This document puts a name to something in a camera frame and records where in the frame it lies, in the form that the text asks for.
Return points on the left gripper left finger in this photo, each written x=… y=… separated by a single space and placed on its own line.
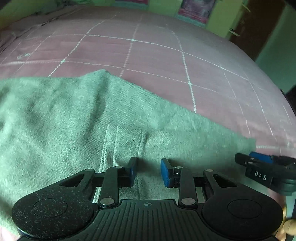
x=112 y=180

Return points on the person's right hand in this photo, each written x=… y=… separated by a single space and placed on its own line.
x=287 y=228

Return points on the pink checked bedsheet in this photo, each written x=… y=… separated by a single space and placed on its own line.
x=177 y=61

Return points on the wall poster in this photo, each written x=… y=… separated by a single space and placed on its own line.
x=198 y=10
x=134 y=1

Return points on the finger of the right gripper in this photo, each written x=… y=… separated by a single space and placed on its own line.
x=261 y=157
x=243 y=159

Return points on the right wall poster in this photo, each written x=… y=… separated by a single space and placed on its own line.
x=198 y=10

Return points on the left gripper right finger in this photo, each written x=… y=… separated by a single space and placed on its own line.
x=182 y=178

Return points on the dark wooden door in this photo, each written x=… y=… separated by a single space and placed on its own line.
x=255 y=25

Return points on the grey pants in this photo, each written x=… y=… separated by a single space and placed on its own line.
x=52 y=128

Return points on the left wall poster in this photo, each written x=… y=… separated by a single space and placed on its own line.
x=134 y=1

